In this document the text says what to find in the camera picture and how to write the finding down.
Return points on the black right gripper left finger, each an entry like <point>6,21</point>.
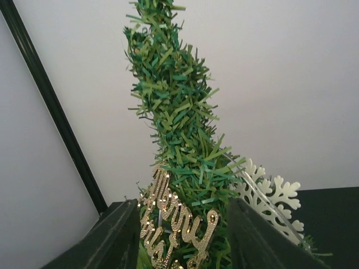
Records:
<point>112,243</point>

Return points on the gold christmas word ornament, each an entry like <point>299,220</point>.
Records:
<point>167,220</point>

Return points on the white snowflake ornament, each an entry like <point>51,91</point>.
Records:
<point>274,199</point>

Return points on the black frame post back left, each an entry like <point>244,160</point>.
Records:
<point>41,79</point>

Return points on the small green christmas tree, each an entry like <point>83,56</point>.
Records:
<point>172,86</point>

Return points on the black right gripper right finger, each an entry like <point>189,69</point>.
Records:
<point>257,244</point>

